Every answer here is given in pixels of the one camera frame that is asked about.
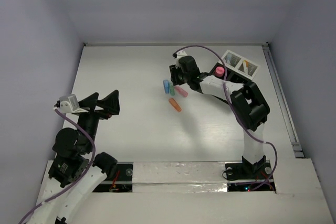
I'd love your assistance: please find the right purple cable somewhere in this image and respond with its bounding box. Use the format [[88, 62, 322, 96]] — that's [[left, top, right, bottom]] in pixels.
[[172, 45, 278, 191]]

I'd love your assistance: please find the yellow white pen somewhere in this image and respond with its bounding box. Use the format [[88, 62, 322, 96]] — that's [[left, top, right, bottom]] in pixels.
[[243, 60, 248, 74]]

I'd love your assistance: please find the white foam front board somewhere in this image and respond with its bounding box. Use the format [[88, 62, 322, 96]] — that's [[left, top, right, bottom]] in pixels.
[[30, 159, 332, 223]]

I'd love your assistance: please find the green highlighter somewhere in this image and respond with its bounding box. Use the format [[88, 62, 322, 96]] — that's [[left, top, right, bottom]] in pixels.
[[169, 83, 175, 97]]

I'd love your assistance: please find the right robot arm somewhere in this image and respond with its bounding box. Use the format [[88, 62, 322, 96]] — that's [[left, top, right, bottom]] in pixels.
[[170, 54, 270, 178]]

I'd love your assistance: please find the light blue highlighter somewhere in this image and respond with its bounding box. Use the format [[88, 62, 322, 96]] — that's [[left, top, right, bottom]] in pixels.
[[163, 80, 170, 94]]

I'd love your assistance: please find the pink capped highlighter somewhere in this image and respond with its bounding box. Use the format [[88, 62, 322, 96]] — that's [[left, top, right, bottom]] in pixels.
[[214, 66, 225, 77]]

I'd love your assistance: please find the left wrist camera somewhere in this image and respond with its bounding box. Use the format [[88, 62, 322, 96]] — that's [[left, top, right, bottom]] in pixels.
[[54, 94, 87, 114]]

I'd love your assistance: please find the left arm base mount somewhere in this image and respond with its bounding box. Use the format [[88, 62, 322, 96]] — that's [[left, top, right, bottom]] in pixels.
[[93, 163, 133, 193]]

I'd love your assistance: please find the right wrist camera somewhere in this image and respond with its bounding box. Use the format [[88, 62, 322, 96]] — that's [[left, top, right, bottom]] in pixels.
[[172, 50, 188, 64]]

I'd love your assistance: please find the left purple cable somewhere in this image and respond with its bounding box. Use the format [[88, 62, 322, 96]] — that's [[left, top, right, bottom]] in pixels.
[[18, 108, 96, 224]]

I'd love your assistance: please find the purple cable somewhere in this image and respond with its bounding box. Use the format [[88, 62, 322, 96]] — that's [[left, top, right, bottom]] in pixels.
[[172, 45, 278, 191], [18, 108, 96, 224]]

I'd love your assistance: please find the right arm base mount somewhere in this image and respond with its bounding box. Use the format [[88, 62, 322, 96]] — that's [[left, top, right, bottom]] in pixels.
[[222, 161, 276, 192]]

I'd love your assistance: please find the black and white organizer box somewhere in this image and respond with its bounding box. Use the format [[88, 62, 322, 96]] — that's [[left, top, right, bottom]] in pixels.
[[222, 50, 260, 84]]

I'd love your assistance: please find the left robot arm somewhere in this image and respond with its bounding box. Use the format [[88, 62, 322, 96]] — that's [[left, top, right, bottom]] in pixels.
[[20, 90, 120, 223]]

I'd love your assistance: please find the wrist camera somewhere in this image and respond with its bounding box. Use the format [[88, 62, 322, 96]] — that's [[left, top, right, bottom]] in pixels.
[[172, 50, 188, 64], [54, 94, 87, 114]]

